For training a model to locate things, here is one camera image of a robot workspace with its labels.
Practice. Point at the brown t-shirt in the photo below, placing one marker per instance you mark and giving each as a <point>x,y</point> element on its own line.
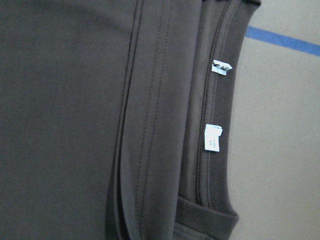
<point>115,118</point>

